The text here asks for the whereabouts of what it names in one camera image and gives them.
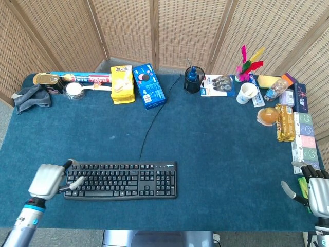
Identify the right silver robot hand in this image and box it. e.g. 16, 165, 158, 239
280, 161, 329, 226

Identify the small clear plastic bottle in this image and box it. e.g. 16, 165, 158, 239
264, 78, 289, 104

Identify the blue Oreo cookie box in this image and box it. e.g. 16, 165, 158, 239
131, 63, 167, 111

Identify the luncheon meat tin can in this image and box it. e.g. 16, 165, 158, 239
32, 72, 65, 95

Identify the black mesh pen holder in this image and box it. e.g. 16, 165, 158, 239
184, 66, 205, 94

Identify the dark blue long box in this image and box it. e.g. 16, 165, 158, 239
293, 82, 309, 114

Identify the plastic wrap long box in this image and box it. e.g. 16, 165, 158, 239
49, 71, 113, 84

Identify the pastel multicolour box set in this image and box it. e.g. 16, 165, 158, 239
291, 111, 321, 176

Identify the white brush handle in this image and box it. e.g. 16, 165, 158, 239
81, 83, 113, 92

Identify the grey crumpled rag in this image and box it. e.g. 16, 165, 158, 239
11, 83, 52, 115

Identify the black Logitech keyboard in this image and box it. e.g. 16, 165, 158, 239
63, 161, 178, 201

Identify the blue table cloth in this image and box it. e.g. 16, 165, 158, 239
0, 73, 325, 230

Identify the colourful feather shuttlecock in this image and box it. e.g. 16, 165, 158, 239
234, 44, 266, 83

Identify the woven rattan folding screen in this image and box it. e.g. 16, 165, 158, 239
0, 0, 329, 160

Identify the white toothpaste tube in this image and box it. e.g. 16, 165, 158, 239
247, 73, 266, 108

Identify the blue spray bottle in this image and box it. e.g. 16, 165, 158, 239
187, 65, 199, 82

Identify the small lavender box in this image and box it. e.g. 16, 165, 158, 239
278, 89, 295, 107

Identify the yellow snack box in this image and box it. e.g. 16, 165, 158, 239
110, 65, 136, 105

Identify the yellow sponge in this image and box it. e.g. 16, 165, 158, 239
257, 75, 282, 90

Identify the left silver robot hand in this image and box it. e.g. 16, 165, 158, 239
28, 158, 86, 201

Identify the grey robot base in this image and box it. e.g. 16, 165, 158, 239
102, 229, 214, 247

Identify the gold wrapped snack pack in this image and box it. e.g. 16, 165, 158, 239
275, 103, 297, 143

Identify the orange jelly cup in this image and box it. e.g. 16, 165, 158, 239
257, 107, 280, 126

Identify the black keyboard cable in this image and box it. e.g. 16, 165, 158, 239
139, 75, 182, 162

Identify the orange and purple box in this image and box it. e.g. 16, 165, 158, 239
280, 73, 298, 87

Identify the white paper cup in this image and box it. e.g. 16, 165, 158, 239
235, 82, 259, 105

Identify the green packet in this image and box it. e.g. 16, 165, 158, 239
298, 177, 313, 215

